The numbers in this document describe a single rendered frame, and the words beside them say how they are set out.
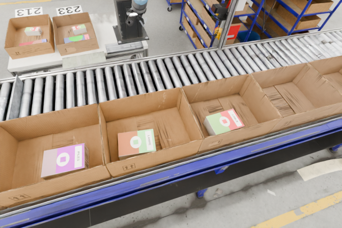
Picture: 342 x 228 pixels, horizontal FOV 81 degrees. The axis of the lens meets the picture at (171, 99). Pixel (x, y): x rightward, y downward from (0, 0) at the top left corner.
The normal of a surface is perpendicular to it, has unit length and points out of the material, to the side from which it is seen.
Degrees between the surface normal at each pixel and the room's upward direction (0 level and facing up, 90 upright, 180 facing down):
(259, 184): 0
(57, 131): 89
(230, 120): 0
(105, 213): 0
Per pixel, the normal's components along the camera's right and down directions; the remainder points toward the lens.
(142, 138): 0.07, -0.61
